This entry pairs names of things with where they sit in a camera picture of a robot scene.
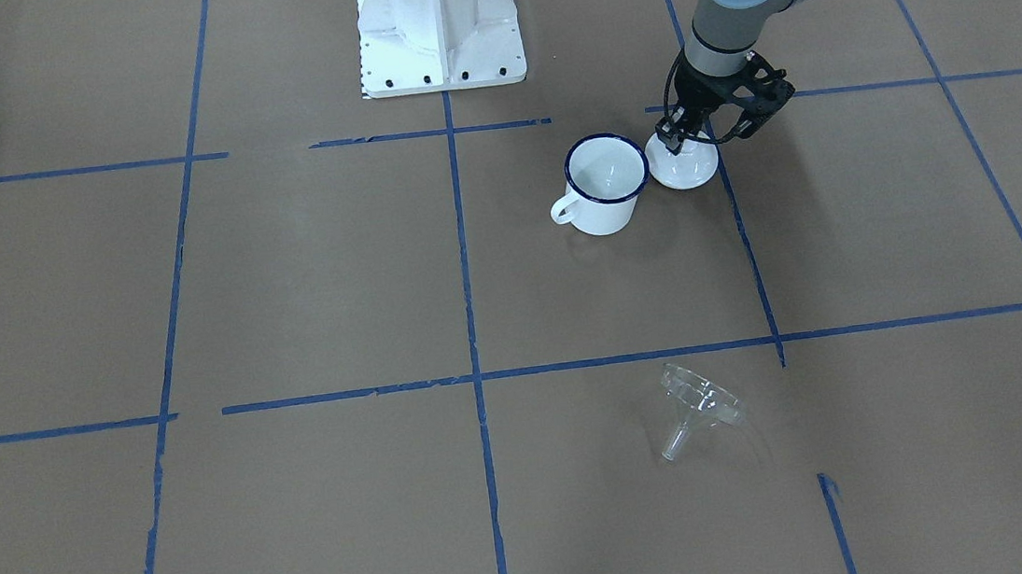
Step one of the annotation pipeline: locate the working arm black gripper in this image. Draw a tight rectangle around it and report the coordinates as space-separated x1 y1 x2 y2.
654 50 752 156

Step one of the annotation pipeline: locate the white mug lid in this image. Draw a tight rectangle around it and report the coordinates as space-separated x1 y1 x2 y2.
645 133 721 190

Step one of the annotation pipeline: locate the white enamel mug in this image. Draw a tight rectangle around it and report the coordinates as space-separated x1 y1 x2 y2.
550 133 650 236

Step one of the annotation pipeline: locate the working arm black cable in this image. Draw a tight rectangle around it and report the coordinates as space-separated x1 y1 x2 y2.
659 58 756 153

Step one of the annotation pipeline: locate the working arm black camera mount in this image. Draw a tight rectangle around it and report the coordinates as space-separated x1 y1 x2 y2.
721 51 796 139

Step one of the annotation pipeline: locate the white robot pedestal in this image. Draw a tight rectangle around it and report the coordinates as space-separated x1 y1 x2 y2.
356 0 528 100

